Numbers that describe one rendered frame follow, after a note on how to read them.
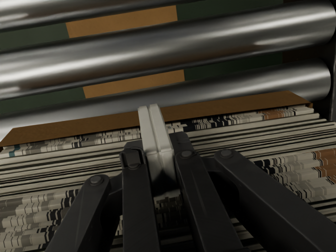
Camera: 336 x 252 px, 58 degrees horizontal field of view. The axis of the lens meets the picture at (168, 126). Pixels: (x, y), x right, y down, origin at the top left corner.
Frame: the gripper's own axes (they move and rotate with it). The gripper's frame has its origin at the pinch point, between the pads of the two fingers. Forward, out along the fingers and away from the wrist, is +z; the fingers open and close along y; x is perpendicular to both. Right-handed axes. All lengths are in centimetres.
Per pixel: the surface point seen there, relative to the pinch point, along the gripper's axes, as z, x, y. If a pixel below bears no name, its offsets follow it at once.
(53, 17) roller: 13.8, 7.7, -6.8
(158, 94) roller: 14.2, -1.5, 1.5
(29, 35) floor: 93, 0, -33
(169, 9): 93, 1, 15
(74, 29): 93, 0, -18
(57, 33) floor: 93, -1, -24
